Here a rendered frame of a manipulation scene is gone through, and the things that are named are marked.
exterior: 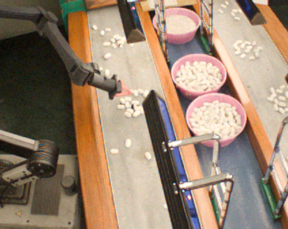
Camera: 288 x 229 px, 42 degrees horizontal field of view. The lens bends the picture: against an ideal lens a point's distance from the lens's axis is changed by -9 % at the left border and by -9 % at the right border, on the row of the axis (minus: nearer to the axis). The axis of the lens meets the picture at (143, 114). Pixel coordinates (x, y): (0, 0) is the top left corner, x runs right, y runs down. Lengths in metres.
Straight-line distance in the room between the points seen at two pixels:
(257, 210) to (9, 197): 1.16
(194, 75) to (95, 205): 0.82
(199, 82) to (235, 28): 0.48
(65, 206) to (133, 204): 0.46
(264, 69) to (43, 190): 1.25
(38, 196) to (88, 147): 0.43
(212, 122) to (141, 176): 0.39
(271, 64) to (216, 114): 0.47
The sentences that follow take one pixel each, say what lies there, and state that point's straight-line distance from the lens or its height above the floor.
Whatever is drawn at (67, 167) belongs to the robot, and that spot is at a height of 0.47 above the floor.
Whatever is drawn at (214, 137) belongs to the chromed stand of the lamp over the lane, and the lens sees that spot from 1.23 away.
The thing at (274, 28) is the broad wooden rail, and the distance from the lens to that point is 2.27.
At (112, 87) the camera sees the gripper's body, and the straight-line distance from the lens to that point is 1.69.
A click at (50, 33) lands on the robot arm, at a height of 1.06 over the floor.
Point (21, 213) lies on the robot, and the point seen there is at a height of 0.48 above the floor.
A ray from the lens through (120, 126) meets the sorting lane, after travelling 1.76.
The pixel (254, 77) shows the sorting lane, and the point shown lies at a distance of 1.97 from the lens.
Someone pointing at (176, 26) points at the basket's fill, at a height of 0.74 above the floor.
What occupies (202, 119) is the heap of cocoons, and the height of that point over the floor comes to 0.73.
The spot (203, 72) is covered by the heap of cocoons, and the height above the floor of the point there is 0.74.
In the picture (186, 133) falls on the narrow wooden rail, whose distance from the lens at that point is 1.68.
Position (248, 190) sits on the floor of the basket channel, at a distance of 1.64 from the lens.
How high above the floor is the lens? 2.09
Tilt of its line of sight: 49 degrees down
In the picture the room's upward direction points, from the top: 7 degrees counter-clockwise
